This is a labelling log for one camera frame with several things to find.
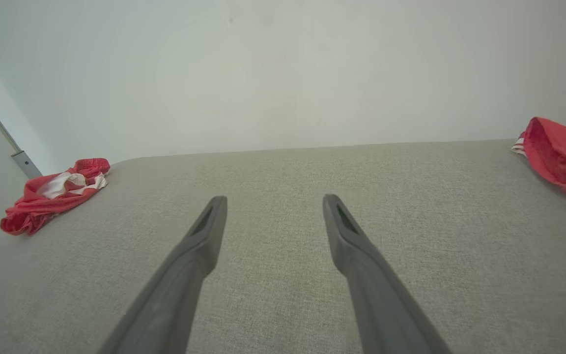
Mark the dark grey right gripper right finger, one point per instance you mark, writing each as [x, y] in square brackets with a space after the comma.
[386, 305]

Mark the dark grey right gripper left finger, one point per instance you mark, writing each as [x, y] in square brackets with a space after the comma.
[175, 295]

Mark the red shorts with white stripe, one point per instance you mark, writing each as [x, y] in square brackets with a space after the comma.
[32, 211]

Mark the red Bulls 23 jersey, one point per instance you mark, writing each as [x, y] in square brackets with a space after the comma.
[563, 152]

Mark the grey metal strip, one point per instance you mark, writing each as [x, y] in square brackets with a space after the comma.
[26, 164]

